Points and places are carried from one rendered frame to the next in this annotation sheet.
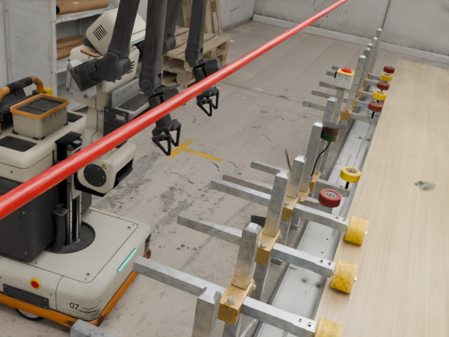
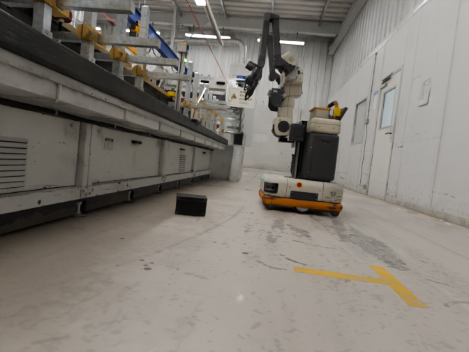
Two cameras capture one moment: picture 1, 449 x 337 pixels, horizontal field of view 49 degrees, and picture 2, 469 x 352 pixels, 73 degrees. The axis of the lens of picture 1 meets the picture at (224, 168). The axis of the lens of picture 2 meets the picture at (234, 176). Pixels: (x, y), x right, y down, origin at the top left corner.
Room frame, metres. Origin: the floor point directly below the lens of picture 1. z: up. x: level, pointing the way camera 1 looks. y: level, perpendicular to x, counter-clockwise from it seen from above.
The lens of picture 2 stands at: (4.68, -0.48, 0.39)
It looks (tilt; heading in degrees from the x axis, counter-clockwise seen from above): 3 degrees down; 168
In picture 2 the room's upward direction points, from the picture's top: 6 degrees clockwise
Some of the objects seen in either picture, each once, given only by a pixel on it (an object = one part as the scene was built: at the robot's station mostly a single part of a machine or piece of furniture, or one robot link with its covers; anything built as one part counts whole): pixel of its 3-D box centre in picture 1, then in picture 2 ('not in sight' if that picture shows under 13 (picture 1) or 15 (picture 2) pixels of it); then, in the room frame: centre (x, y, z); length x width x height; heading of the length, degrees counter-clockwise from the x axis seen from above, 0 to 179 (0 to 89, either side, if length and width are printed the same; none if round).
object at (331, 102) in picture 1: (319, 152); (188, 90); (1.90, -0.38, 0.93); 0.04 x 0.04 x 0.48; 73
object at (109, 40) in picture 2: (350, 90); (106, 40); (3.31, -0.76, 0.80); 0.43 x 0.03 x 0.04; 73
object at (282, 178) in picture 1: (267, 244); (204, 105); (1.19, -0.16, 0.93); 0.04 x 0.04 x 0.48; 73
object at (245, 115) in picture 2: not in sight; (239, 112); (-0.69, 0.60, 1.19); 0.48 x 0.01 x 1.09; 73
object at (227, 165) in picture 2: not in sight; (201, 124); (-1.26, 0.03, 0.95); 1.65 x 0.70 x 1.90; 73
